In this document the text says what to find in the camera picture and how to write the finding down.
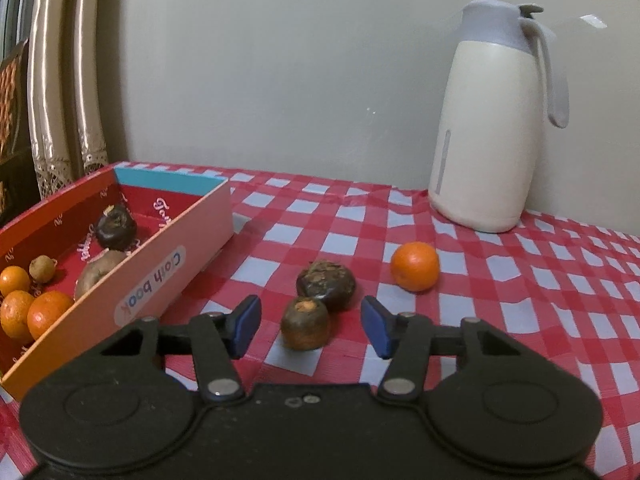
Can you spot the brown water chestnut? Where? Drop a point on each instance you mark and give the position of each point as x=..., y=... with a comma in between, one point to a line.
x=305, y=324

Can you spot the beige curtain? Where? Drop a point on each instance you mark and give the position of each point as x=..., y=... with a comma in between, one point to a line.
x=64, y=118

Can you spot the small tangerine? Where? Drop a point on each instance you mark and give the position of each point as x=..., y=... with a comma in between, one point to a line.
x=13, y=278

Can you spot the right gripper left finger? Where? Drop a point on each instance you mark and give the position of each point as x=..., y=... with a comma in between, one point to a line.
x=213, y=340

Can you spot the small tan longan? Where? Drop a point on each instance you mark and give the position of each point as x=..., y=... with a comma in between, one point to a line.
x=42, y=269

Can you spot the brown kiwi fruit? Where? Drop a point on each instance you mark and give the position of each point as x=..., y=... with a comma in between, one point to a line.
x=96, y=269

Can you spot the red checkered tablecloth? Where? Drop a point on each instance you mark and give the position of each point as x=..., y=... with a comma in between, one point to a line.
x=567, y=290

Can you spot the wooden bench with woven back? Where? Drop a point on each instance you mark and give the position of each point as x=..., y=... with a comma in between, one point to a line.
x=19, y=188

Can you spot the dark water chestnut with stem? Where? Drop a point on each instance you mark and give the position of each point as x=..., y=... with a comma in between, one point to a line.
x=116, y=228

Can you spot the dark wrinkled passion fruit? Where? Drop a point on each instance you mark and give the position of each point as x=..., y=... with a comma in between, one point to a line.
x=327, y=281

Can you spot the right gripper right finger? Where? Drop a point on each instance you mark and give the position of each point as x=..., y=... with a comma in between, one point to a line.
x=409, y=340

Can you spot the red orange cardboard box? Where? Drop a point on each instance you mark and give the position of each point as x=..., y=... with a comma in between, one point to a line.
x=183, y=219

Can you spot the cream and grey thermos jug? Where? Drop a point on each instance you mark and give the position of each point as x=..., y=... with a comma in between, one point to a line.
x=505, y=81

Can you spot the large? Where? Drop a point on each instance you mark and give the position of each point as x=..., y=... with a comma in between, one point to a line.
x=46, y=309

